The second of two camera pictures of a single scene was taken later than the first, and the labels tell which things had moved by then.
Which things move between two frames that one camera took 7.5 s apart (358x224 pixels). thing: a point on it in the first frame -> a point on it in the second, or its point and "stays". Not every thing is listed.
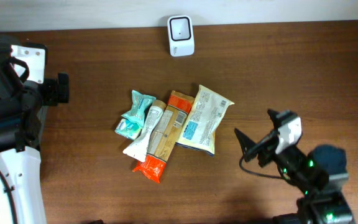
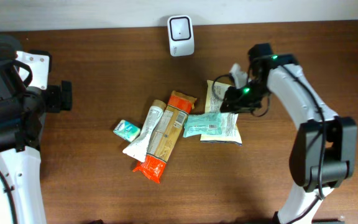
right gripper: [248, 147] -> [234, 105]
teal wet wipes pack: [140, 101] -> [203, 124]
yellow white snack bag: [207, 113] -> [230, 121]
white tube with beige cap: [138, 150] stays
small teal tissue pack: [127, 129] stays
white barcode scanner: [181, 35] stays
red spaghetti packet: [165, 135] stays
